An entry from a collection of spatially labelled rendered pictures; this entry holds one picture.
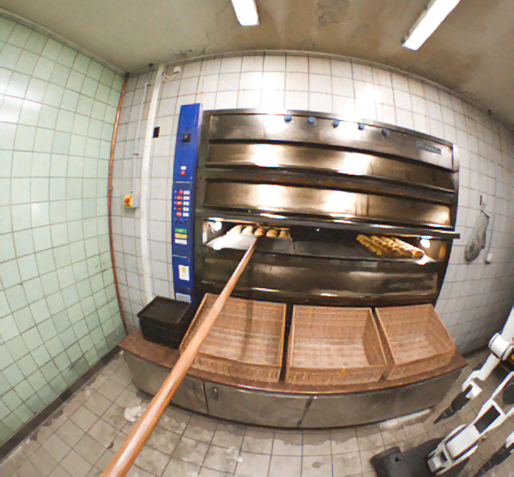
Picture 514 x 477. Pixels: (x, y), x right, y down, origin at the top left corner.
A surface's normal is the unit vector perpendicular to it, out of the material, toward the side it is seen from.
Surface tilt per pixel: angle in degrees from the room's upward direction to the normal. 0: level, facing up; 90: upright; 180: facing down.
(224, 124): 90
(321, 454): 0
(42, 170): 90
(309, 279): 70
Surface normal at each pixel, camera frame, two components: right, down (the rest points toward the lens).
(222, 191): -0.11, -0.22
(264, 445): 0.07, -0.99
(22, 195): 0.99, 0.08
